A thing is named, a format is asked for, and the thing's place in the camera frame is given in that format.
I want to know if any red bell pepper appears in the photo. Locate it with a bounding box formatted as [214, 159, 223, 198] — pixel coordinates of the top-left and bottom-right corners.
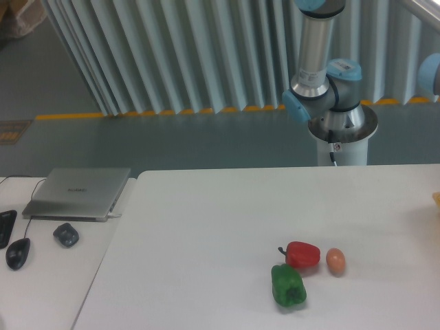
[278, 241, 320, 269]

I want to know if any green bell pepper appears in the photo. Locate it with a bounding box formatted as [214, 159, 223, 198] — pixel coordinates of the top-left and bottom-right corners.
[271, 263, 307, 308]

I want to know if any black computer mouse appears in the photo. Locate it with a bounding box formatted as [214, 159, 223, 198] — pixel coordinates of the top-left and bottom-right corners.
[5, 237, 31, 271]

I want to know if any cardboard box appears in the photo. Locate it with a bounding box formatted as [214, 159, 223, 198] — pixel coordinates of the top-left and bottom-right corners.
[1, 0, 47, 40]

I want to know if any black mouse cable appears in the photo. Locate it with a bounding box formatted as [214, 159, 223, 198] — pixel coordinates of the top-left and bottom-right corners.
[0, 174, 47, 240]

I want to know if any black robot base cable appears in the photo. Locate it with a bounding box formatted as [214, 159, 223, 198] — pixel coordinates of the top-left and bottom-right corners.
[327, 129, 338, 167]

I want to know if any silver closed laptop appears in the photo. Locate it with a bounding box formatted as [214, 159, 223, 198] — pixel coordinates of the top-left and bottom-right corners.
[22, 168, 131, 222]

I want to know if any white folding partition screen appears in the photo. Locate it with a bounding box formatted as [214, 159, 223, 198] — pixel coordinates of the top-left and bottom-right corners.
[43, 1, 439, 116]

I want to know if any black keyboard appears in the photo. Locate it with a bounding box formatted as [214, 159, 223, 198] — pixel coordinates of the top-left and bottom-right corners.
[0, 210, 17, 250]

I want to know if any white laptop plug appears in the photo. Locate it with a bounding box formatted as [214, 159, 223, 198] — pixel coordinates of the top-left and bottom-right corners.
[107, 212, 122, 219]

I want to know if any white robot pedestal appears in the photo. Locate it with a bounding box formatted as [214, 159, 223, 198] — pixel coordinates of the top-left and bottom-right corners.
[308, 104, 378, 166]

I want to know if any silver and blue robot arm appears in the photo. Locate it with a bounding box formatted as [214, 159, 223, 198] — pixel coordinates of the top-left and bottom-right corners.
[283, 1, 439, 135]

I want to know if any dark earbuds case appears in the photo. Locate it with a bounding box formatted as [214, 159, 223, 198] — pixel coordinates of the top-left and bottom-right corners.
[53, 223, 80, 248]

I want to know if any brown egg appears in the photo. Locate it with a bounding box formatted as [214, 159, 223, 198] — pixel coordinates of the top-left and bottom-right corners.
[326, 247, 346, 274]

